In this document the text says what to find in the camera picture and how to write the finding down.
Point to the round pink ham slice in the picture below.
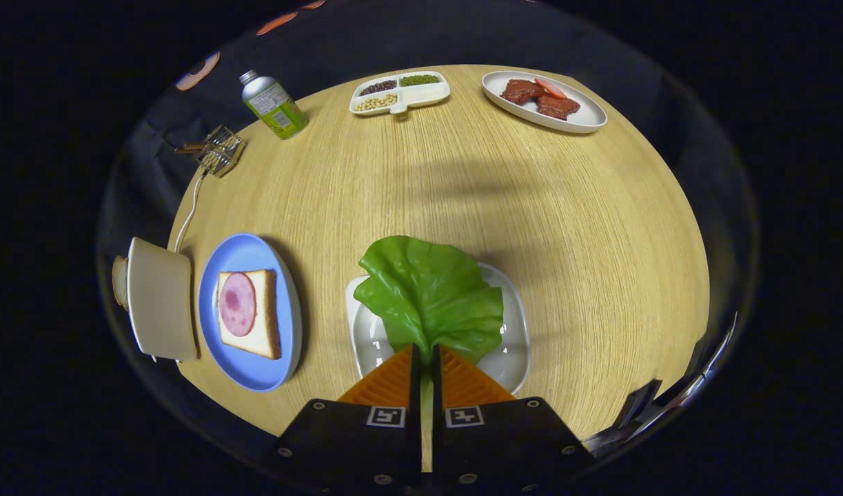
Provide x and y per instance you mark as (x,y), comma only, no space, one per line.
(237,303)

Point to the pink sausage slice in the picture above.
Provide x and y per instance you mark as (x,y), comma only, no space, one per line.
(551,87)

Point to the white toaster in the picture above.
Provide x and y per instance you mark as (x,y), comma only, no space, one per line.
(160,303)

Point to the blue round plate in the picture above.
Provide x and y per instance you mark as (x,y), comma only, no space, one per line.
(245,372)

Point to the pile of yellow soybeans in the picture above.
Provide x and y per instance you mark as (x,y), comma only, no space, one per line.
(376,103)

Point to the green lettuce leaf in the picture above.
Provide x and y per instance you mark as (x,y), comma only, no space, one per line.
(428,289)

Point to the white divided dish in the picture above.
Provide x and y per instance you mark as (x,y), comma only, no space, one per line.
(402,96)

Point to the bread slice under ham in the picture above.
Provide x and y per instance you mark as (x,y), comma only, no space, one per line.
(266,310)

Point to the metal bottle with green label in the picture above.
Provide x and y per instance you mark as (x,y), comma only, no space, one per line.
(273,107)

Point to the white square plate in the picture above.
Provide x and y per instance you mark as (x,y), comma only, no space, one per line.
(511,358)

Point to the pile of dark red beans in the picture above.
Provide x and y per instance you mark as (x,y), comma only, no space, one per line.
(378,87)

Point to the brown meat slice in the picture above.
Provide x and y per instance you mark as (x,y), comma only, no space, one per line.
(521,91)
(559,107)

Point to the white oval plate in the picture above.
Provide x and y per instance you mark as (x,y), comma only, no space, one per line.
(586,114)

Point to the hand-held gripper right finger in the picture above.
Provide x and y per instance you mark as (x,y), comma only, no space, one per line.
(437,413)

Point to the pile of green beans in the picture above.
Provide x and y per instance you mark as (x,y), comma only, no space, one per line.
(420,80)

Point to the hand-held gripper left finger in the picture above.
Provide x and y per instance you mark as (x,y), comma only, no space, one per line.
(416,413)

